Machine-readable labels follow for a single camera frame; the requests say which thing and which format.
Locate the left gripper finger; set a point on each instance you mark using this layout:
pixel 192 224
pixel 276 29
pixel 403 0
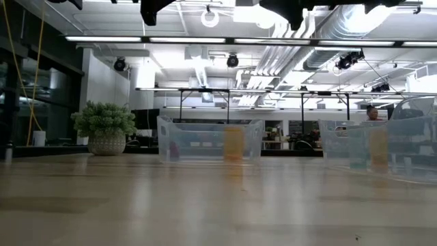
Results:
pixel 150 12

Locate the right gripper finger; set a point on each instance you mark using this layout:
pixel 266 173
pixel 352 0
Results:
pixel 296 21

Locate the large orange pill bottle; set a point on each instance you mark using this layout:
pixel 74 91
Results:
pixel 233 143

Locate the red pill bottle white cap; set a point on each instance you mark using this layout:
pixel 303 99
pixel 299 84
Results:
pixel 174 152

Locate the clear plastic bin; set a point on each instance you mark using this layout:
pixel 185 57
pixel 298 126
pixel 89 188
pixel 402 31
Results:
pixel 336 143
pixel 205 143

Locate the green pill bottle white cap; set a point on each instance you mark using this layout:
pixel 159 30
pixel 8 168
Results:
pixel 358 150

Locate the orange pill bottle white cap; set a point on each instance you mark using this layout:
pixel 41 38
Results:
pixel 379 150

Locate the white ceiling pipe bundle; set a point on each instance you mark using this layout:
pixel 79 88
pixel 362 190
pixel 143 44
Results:
pixel 273 58

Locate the long linear pendant light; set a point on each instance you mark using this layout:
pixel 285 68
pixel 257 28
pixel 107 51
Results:
pixel 102 39

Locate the black round ceiling speaker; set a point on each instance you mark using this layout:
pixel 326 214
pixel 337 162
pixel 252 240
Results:
pixel 232 61
pixel 119 64

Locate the black track light cluster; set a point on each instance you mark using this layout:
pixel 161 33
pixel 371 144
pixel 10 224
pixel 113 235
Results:
pixel 380 88
pixel 348 59

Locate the black monitor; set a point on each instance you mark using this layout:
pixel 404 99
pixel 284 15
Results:
pixel 147 118

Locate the shelf with boxes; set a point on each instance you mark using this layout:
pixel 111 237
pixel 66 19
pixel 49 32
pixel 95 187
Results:
pixel 273 135

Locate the person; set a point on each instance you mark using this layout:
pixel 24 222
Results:
pixel 372 113

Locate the green artificial potted plant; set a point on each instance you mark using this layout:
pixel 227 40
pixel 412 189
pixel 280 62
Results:
pixel 102 123

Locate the white cup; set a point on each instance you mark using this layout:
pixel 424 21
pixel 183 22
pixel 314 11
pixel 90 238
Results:
pixel 39 138

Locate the small silver cylinder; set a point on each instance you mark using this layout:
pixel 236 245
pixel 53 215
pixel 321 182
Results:
pixel 8 153

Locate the black metal workstation frame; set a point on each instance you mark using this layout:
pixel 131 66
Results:
pixel 181 102
pixel 302 109

